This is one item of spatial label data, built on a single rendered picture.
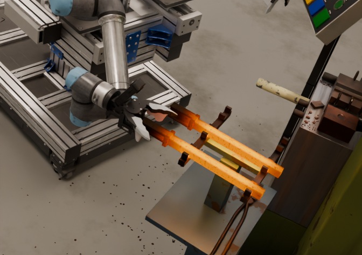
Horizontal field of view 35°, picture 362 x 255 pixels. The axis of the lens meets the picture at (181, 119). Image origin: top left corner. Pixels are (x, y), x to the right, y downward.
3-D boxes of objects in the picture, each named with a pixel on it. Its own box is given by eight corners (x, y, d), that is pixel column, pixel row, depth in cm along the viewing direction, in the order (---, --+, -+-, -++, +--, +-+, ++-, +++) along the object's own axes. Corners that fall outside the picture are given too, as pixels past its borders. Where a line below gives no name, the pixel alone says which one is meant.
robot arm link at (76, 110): (104, 128, 188) (109, 103, 181) (70, 129, 184) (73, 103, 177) (100, 112, 193) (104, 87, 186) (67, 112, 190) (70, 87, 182)
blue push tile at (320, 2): (311, 15, 255) (324, 4, 252) (307, 7, 261) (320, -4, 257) (313, 18, 256) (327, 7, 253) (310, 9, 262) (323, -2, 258)
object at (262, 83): (253, 88, 271) (257, 80, 268) (257, 83, 275) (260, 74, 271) (341, 127, 264) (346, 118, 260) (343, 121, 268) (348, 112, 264)
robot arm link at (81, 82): (77, 81, 185) (81, 60, 180) (104, 97, 182) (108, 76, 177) (62, 92, 180) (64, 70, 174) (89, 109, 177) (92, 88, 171)
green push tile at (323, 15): (315, 27, 248) (329, 16, 244) (311, 18, 253) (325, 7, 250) (318, 30, 249) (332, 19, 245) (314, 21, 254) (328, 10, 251)
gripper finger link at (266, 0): (258, 8, 259) (270, -9, 257) (267, 14, 256) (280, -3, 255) (256, 5, 256) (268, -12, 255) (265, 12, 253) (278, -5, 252)
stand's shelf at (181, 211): (144, 219, 182) (145, 215, 180) (203, 153, 211) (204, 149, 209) (225, 270, 174) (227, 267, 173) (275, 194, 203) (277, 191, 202)
